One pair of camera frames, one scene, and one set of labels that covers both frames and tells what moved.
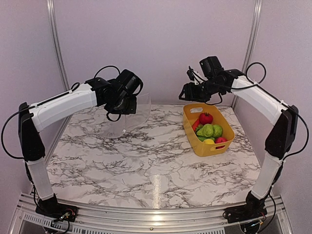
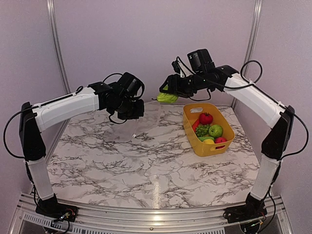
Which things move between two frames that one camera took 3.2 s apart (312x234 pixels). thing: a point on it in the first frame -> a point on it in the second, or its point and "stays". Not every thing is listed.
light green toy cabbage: x=209 y=131 -> x=166 y=98
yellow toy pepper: x=208 y=141 stays
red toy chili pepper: x=195 y=124 stays
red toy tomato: x=205 y=118 stays
